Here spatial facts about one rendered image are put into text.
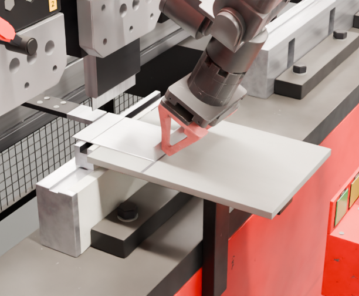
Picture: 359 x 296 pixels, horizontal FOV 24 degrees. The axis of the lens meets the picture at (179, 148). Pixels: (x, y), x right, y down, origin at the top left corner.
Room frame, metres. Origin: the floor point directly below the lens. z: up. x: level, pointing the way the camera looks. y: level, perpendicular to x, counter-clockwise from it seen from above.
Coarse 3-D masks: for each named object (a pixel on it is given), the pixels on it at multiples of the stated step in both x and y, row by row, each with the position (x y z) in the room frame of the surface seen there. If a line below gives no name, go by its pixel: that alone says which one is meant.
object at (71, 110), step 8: (40, 96) 1.13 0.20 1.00; (48, 96) 1.13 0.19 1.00; (24, 104) 1.11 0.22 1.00; (32, 104) 1.10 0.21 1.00; (40, 104) 1.10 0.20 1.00; (48, 104) 1.10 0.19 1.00; (56, 104) 1.10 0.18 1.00; (64, 104) 1.10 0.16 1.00; (72, 104) 1.10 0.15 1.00; (48, 112) 1.09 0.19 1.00; (56, 112) 1.08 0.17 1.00; (64, 112) 1.08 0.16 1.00; (72, 112) 1.08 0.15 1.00; (80, 112) 1.08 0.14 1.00; (88, 112) 1.08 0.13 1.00; (96, 112) 1.08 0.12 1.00; (104, 112) 1.08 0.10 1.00; (80, 120) 1.06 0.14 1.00; (88, 120) 1.05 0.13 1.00
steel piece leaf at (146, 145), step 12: (132, 120) 1.06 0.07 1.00; (108, 132) 1.02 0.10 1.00; (120, 132) 1.02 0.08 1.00; (132, 132) 1.02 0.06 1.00; (144, 132) 1.02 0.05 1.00; (156, 132) 1.02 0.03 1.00; (180, 132) 1.00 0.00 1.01; (96, 144) 0.99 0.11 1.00; (108, 144) 0.99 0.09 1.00; (120, 144) 0.99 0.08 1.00; (132, 144) 0.99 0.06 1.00; (144, 144) 0.99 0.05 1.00; (156, 144) 0.95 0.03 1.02; (144, 156) 0.95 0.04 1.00; (156, 156) 0.95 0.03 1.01
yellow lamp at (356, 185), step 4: (356, 180) 1.19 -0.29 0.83; (352, 184) 1.17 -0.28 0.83; (356, 184) 1.19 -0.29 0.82; (352, 188) 1.17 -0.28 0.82; (356, 188) 1.19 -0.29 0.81; (352, 192) 1.17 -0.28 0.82; (356, 192) 1.19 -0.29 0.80; (352, 196) 1.17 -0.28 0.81; (356, 196) 1.19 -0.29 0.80; (352, 200) 1.18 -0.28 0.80
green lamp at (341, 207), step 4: (344, 196) 1.14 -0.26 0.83; (340, 200) 1.13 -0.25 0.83; (344, 200) 1.14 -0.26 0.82; (340, 204) 1.13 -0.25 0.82; (344, 204) 1.15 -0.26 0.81; (340, 208) 1.13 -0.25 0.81; (344, 208) 1.15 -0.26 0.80; (336, 212) 1.12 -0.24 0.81; (340, 212) 1.13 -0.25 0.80; (344, 212) 1.15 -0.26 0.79; (336, 216) 1.12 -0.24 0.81; (340, 216) 1.13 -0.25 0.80; (336, 220) 1.12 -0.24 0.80; (336, 224) 1.12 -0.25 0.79
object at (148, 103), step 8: (152, 96) 1.14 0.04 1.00; (160, 96) 1.16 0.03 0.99; (136, 104) 1.11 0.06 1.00; (144, 104) 1.12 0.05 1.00; (152, 104) 1.13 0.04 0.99; (128, 112) 1.09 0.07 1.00; (136, 112) 1.10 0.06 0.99; (80, 144) 0.99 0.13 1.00; (88, 144) 1.00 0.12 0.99; (80, 152) 0.99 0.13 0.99; (88, 152) 0.98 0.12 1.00; (80, 160) 0.99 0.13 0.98; (88, 168) 0.98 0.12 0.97
